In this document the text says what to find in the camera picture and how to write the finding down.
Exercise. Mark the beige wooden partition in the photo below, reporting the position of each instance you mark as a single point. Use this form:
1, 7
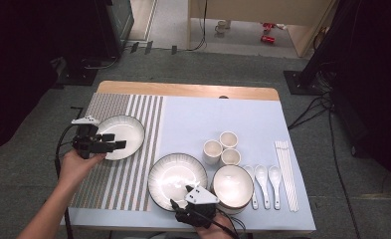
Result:
249, 10

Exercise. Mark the white ceramic spoon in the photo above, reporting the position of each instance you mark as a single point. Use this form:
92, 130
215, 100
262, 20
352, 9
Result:
275, 176
251, 172
261, 174

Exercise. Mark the striped woven placemat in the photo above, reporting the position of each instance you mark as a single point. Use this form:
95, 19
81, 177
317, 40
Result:
110, 103

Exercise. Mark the person's left hand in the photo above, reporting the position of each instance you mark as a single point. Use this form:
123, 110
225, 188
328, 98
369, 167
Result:
75, 169

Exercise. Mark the red can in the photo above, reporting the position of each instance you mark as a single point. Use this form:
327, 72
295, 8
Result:
268, 39
267, 26

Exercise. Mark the black stand base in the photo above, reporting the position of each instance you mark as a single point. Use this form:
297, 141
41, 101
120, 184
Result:
78, 76

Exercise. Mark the black tape corner mark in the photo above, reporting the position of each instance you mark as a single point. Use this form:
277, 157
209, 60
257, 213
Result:
80, 111

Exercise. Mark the white ceramic cup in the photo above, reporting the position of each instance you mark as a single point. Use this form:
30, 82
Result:
212, 151
231, 156
229, 139

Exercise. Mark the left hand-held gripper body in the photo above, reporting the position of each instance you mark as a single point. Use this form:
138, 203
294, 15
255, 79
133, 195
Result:
90, 146

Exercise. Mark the dark table grommet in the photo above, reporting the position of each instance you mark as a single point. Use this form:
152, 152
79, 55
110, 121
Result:
223, 97

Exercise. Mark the white plate with dark rim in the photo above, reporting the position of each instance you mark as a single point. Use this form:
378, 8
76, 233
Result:
126, 132
169, 176

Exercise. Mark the black metal stand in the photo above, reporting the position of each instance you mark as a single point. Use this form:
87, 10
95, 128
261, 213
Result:
302, 83

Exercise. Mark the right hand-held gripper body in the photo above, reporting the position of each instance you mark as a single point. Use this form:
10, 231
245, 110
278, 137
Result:
196, 212

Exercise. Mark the row of white chopsticks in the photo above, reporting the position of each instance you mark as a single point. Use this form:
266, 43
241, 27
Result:
286, 172

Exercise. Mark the beige mug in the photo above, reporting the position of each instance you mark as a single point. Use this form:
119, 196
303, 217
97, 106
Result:
221, 27

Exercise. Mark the white paper scrap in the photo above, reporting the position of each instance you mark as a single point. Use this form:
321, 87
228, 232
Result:
281, 26

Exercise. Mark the dark cabinet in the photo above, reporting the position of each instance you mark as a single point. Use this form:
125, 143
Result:
120, 23

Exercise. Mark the dark curtain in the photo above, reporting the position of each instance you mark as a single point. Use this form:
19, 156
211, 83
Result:
382, 83
17, 66

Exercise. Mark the person's right hand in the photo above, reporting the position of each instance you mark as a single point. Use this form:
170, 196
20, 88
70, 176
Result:
218, 232

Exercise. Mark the black tape strip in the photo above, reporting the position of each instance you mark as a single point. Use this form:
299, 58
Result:
149, 47
134, 47
174, 49

